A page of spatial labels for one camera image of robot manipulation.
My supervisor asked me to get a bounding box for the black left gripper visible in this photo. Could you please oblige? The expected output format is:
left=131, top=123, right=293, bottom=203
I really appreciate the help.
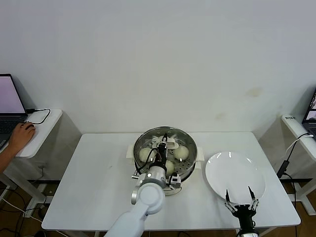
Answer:
left=155, top=133, right=168, bottom=163

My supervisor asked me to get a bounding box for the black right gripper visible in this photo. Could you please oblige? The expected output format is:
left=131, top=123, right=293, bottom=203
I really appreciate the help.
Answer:
left=224, top=186, right=260, bottom=230

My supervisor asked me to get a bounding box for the round glass pot lid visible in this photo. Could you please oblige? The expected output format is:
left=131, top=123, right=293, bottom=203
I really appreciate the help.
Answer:
left=134, top=126, right=198, bottom=179

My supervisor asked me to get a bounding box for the white steamed baozi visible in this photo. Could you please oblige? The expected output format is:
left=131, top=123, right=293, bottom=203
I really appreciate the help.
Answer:
left=139, top=148, right=157, bottom=162
left=174, top=145, right=190, bottom=160
left=164, top=160, right=176, bottom=176

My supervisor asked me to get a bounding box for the bare person forearm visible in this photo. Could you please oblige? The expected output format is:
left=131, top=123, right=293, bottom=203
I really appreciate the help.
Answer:
left=0, top=147, right=17, bottom=173

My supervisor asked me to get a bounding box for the stainless steel steamer insert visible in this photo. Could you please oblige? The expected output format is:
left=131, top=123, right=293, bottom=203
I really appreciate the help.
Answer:
left=134, top=126, right=198, bottom=184

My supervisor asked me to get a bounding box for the bare person hand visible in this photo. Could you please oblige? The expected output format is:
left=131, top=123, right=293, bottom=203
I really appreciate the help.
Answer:
left=8, top=122, right=37, bottom=155

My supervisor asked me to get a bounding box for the round white plate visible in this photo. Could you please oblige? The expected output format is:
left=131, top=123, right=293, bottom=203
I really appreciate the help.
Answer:
left=205, top=152, right=267, bottom=204

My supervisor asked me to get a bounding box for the cream electric cooker base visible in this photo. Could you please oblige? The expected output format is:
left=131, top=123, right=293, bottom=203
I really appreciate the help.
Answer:
left=126, top=144, right=205, bottom=197

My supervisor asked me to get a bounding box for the dark laptop with video windows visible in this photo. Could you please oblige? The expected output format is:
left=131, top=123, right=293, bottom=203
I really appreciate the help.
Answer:
left=304, top=86, right=316, bottom=138

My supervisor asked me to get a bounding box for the dark laptop with pale screen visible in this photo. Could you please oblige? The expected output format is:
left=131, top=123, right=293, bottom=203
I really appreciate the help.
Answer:
left=0, top=73, right=28, bottom=150

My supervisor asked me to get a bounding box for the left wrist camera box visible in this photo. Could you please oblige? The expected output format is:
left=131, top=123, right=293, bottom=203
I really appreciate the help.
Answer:
left=169, top=174, right=183, bottom=190

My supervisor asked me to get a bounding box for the black power adapter with cable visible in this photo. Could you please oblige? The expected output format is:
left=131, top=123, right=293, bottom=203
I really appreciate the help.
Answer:
left=276, top=143, right=316, bottom=207

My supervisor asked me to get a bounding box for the white charging cable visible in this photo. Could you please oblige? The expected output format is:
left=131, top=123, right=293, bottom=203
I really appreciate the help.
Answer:
left=286, top=133, right=314, bottom=158

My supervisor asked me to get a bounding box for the black desk cable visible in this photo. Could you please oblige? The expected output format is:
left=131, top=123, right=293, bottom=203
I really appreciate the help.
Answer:
left=24, top=108, right=51, bottom=124

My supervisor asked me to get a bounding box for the black floor cable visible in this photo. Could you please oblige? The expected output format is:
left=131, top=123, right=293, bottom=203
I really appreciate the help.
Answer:
left=0, top=189, right=28, bottom=215

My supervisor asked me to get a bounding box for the white floor cable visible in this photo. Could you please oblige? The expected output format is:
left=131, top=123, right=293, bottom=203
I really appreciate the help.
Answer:
left=0, top=198, right=26, bottom=213

